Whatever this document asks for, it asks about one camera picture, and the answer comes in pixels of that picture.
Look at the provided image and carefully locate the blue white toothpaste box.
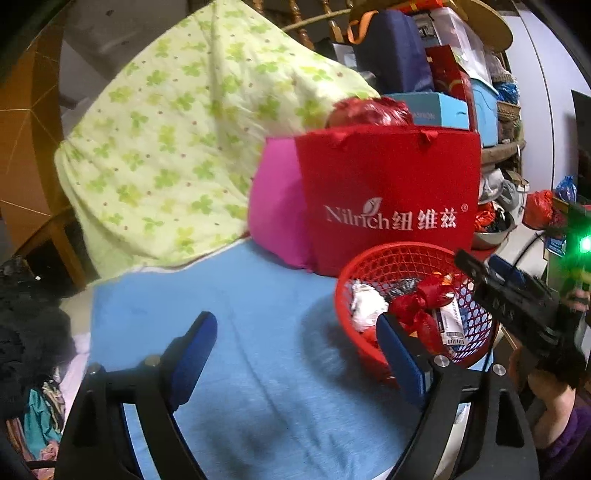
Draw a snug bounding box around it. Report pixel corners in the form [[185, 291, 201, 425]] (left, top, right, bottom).
[[434, 298, 467, 347]]

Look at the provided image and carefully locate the person's right hand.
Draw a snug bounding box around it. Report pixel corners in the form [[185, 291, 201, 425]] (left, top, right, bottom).
[[569, 287, 591, 317]]

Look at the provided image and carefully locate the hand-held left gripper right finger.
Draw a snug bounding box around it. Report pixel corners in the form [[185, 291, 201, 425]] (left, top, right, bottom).
[[375, 312, 541, 480]]

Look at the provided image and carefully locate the pink pillow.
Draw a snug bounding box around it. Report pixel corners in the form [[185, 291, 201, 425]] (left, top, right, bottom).
[[248, 137, 315, 271]]

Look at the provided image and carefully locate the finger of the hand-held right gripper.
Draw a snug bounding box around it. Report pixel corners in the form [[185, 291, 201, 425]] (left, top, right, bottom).
[[455, 249, 497, 289], [488, 255, 527, 284]]

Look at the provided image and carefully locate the metal bowl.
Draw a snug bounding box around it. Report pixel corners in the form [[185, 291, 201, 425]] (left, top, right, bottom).
[[473, 210, 515, 250]]

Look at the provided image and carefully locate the blue towel blanket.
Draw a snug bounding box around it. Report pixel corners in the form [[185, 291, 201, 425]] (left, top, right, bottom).
[[90, 240, 499, 480]]

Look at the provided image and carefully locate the pale tissue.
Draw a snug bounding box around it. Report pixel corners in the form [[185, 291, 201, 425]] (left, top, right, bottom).
[[348, 281, 391, 330]]

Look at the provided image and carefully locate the red mesh basket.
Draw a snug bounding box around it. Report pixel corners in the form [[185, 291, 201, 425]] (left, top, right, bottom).
[[335, 243, 502, 384]]

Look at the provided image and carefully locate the teal storage box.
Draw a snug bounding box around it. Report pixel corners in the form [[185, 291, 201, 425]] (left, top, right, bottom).
[[471, 78, 502, 148]]

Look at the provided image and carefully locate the orange wooden column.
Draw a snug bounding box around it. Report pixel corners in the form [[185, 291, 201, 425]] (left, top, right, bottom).
[[0, 46, 88, 287]]

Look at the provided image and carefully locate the orange patterned cloth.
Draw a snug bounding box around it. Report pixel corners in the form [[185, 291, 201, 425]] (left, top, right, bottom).
[[4, 378, 65, 476]]

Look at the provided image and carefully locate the black cloth pile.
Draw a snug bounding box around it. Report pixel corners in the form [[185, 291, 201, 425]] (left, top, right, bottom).
[[0, 256, 77, 384]]

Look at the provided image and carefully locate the clear plastic storage box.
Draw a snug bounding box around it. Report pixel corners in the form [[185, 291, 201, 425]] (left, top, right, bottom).
[[411, 7, 490, 79]]

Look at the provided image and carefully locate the round wooden table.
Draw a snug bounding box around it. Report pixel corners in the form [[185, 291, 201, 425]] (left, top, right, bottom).
[[480, 138, 527, 164]]

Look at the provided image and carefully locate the orange red plastic bag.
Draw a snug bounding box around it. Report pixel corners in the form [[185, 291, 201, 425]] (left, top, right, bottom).
[[524, 190, 555, 229]]

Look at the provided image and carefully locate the teal cardboard box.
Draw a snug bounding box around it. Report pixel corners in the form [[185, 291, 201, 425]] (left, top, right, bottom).
[[383, 91, 469, 130]]

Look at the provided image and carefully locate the green floral quilt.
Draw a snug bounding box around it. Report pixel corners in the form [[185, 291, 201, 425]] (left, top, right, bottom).
[[54, 0, 382, 280]]

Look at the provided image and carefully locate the dark blue plastic bag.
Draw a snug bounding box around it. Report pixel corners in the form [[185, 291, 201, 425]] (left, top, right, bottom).
[[554, 175, 578, 204]]

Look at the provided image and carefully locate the red paper bag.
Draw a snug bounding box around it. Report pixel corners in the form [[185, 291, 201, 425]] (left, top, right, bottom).
[[295, 129, 482, 278]]

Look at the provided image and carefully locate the red gift box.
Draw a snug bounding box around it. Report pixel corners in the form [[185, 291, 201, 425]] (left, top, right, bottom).
[[425, 45, 476, 132]]

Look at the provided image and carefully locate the red plastic wrapper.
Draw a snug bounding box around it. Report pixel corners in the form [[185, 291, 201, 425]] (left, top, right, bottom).
[[392, 274, 458, 352]]

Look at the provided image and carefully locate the wooden chair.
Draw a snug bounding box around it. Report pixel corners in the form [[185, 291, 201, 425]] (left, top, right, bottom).
[[259, 0, 379, 49]]

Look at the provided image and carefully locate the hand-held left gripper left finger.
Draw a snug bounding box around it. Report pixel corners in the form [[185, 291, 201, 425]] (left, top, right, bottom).
[[54, 311, 219, 480]]

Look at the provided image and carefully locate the teal cloth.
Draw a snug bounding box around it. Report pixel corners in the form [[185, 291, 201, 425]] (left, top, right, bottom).
[[23, 388, 63, 444]]

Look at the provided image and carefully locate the navy bag with orange handles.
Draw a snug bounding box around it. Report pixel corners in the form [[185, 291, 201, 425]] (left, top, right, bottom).
[[346, 9, 437, 93]]

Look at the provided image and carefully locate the shiny red plastic bag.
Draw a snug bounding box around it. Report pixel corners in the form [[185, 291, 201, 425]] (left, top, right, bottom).
[[325, 96, 414, 127]]

